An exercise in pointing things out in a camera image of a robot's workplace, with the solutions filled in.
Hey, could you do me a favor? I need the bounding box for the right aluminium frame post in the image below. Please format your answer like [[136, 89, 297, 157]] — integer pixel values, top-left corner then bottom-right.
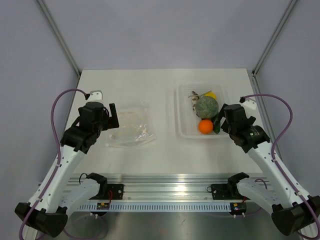
[[252, 0, 300, 77]]

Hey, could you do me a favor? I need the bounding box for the clear zip top bag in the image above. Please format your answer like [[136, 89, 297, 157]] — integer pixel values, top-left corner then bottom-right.
[[105, 101, 156, 148]]

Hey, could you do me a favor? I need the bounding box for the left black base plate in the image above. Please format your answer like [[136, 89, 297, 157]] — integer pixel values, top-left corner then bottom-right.
[[90, 183, 124, 200]]

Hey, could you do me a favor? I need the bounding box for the small circuit board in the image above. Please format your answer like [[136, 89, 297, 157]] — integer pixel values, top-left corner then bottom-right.
[[97, 202, 110, 210], [231, 202, 247, 215]]

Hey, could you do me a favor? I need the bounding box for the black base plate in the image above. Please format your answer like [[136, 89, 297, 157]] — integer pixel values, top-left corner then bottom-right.
[[206, 183, 248, 202], [90, 183, 124, 200]]

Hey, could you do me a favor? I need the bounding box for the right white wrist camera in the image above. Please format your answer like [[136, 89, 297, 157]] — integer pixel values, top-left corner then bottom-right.
[[239, 96, 257, 111]]

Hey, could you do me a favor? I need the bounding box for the left small circuit board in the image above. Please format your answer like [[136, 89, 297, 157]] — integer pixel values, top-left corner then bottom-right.
[[97, 202, 110, 210]]

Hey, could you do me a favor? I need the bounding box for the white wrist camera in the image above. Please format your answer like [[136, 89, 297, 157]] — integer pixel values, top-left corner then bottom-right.
[[239, 96, 257, 111], [85, 90, 103, 103]]

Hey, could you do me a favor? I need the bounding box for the green cucumber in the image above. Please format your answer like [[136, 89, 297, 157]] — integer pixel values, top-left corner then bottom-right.
[[211, 113, 222, 134]]

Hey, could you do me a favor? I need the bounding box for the yellow lemon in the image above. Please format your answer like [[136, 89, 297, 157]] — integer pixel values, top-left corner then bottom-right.
[[204, 91, 217, 100]]

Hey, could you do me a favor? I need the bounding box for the grey toy fish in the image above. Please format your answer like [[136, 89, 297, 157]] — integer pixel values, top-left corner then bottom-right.
[[188, 91, 200, 112]]

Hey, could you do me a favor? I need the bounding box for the green netted melon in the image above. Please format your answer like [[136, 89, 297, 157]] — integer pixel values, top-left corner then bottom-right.
[[195, 96, 219, 119]]

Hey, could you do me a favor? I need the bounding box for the aluminium frame post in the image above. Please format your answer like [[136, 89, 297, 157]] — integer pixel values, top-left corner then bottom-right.
[[252, 0, 300, 77], [36, 0, 82, 79]]

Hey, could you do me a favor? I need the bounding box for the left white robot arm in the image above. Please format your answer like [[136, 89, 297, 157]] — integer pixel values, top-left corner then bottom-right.
[[14, 101, 120, 238]]

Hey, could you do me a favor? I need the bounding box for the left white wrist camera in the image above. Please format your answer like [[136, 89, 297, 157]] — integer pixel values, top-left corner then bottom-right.
[[85, 90, 103, 103]]

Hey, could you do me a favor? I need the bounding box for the aluminium rail front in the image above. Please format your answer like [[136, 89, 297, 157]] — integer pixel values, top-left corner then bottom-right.
[[37, 174, 276, 206]]

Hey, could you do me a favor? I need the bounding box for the left aluminium frame post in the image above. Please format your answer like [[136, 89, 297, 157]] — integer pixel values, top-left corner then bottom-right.
[[36, 0, 82, 79]]

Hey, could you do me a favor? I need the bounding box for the orange fruit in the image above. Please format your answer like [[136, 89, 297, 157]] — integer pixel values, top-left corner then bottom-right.
[[198, 119, 214, 134]]

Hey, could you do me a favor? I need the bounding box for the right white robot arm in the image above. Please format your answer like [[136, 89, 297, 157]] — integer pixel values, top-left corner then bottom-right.
[[215, 104, 320, 236]]

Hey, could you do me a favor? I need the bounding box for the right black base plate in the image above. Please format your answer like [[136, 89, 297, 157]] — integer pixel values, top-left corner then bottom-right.
[[206, 183, 248, 202]]

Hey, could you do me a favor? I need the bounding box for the white slotted cable duct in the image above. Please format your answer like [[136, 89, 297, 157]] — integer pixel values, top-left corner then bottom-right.
[[76, 202, 231, 213]]

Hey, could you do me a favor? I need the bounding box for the right small circuit board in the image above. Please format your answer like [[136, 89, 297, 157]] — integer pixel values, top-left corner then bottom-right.
[[231, 202, 247, 215]]

